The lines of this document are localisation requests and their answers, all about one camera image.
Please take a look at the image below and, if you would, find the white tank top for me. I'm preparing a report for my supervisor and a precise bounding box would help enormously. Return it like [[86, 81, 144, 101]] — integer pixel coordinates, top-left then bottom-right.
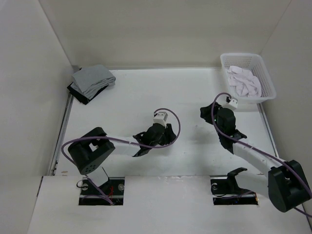
[[227, 66, 262, 98]]

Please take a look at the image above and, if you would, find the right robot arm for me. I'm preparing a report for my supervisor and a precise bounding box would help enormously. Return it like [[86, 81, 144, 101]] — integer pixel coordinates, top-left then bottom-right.
[[200, 103, 312, 213]]

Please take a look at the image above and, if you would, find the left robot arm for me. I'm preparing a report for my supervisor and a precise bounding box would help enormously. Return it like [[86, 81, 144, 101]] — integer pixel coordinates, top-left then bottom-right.
[[68, 123, 176, 195]]

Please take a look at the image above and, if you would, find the folded black tank top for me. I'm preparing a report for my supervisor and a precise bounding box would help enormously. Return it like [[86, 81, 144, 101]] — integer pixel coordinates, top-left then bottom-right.
[[67, 82, 108, 105]]

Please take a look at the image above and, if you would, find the folded grey tank top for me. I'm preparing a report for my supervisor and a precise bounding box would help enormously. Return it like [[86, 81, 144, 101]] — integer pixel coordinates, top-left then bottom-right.
[[70, 64, 116, 99]]

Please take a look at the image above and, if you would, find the white plastic basket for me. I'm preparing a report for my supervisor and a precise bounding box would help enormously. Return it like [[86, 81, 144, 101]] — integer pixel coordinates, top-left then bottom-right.
[[220, 53, 276, 104]]

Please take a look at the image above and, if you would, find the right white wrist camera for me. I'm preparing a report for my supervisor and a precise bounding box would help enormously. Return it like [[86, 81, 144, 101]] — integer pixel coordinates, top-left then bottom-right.
[[226, 97, 238, 110]]

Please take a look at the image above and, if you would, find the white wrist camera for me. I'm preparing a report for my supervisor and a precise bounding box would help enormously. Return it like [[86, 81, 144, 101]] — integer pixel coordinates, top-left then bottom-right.
[[153, 111, 168, 127], [226, 97, 238, 110]]

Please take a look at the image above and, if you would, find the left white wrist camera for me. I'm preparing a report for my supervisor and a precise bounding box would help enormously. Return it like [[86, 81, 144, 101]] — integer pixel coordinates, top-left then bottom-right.
[[153, 111, 168, 127]]

